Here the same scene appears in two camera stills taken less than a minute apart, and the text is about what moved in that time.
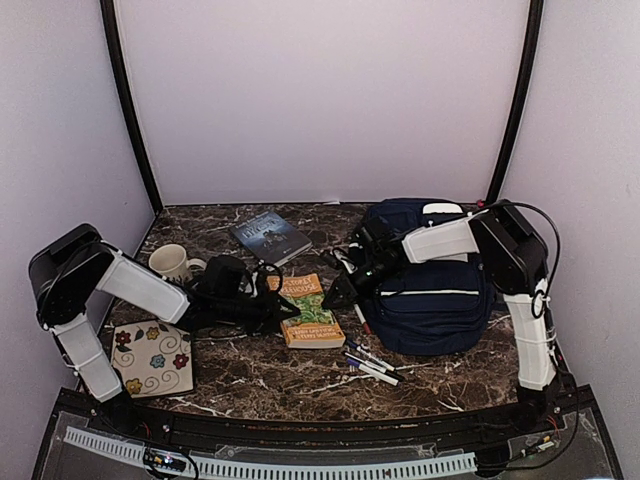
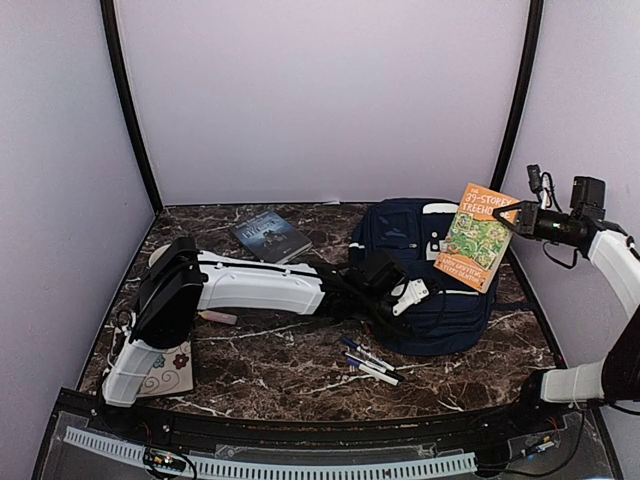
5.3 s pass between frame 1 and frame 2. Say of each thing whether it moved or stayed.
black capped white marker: stayed
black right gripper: moved
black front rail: stayed
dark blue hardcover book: stayed
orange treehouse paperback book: moved
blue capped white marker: stayed
